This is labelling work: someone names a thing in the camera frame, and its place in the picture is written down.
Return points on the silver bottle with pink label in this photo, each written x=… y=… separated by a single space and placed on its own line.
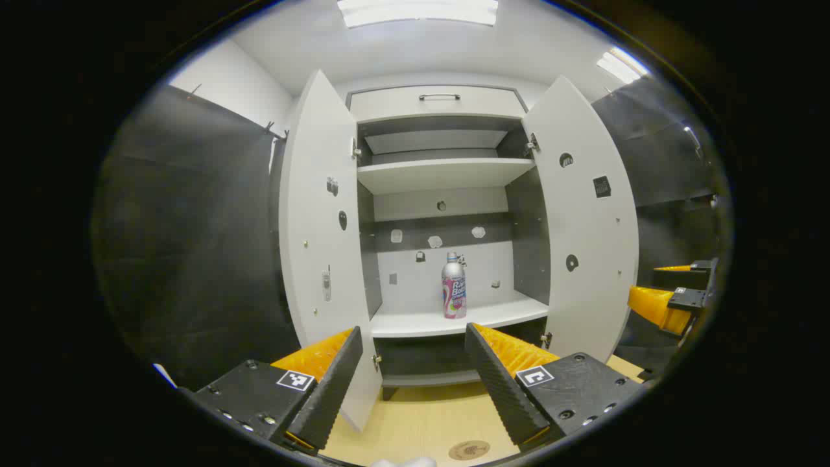
x=454 y=292

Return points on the white cabinet drawer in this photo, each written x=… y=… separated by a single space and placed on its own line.
x=389 y=104

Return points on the white and grey cabinet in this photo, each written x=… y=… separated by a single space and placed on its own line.
x=441 y=175

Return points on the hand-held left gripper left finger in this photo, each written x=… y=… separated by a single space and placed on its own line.
x=331 y=395

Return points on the ceiling light panel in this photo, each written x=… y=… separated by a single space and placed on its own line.
x=415 y=11
x=621 y=65

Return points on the black backdrop cloth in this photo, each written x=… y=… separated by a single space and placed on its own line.
x=194 y=227

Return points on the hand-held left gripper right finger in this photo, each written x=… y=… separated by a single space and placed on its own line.
x=502 y=389

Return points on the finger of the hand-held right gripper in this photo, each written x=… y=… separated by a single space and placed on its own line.
x=687 y=299
x=703 y=272

